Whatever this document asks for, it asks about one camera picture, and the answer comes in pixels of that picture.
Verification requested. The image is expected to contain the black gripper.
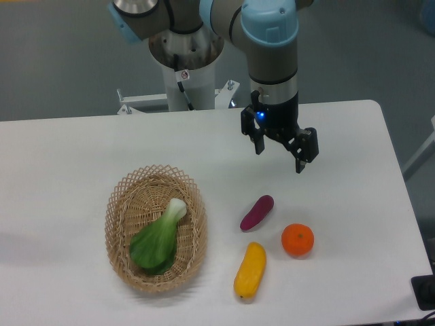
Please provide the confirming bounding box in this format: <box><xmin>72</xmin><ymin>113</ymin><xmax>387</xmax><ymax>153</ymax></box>
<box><xmin>241</xmin><ymin>90</ymin><xmax>319</xmax><ymax>174</ymax></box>

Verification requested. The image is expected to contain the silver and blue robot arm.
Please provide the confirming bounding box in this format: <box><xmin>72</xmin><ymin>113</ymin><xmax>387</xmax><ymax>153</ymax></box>
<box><xmin>108</xmin><ymin>1</ymin><xmax>319</xmax><ymax>173</ymax></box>

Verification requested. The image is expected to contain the woven wicker basket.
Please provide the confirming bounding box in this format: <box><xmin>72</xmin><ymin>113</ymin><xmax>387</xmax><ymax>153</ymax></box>
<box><xmin>105</xmin><ymin>165</ymin><xmax>207</xmax><ymax>293</ymax></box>

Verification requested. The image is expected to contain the purple sweet potato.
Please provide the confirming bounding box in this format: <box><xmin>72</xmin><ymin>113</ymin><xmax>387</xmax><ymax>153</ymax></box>
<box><xmin>240</xmin><ymin>195</ymin><xmax>275</xmax><ymax>232</ymax></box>

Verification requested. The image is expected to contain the orange tangerine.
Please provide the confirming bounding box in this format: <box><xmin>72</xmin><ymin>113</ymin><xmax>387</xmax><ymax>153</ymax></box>
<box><xmin>281</xmin><ymin>223</ymin><xmax>315</xmax><ymax>257</ymax></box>

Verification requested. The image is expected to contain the yellow mango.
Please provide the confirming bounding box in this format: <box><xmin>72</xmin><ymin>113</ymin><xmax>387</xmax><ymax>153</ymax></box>
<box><xmin>233</xmin><ymin>242</ymin><xmax>266</xmax><ymax>300</ymax></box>

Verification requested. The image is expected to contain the green bok choy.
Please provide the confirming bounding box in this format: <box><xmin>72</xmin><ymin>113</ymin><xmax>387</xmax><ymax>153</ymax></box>
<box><xmin>129</xmin><ymin>198</ymin><xmax>187</xmax><ymax>275</ymax></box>

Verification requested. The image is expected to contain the black device at table edge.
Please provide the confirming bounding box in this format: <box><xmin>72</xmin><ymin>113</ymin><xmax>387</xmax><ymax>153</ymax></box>
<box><xmin>411</xmin><ymin>275</ymin><xmax>434</xmax><ymax>311</ymax></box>

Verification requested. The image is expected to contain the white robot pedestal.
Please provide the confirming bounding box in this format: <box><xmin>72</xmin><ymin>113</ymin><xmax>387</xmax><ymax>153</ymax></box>
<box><xmin>116</xmin><ymin>24</ymin><xmax>246</xmax><ymax>115</ymax></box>

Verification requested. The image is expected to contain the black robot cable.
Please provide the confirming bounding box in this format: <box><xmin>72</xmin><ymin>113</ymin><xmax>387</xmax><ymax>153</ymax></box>
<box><xmin>172</xmin><ymin>53</ymin><xmax>195</xmax><ymax>111</ymax></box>

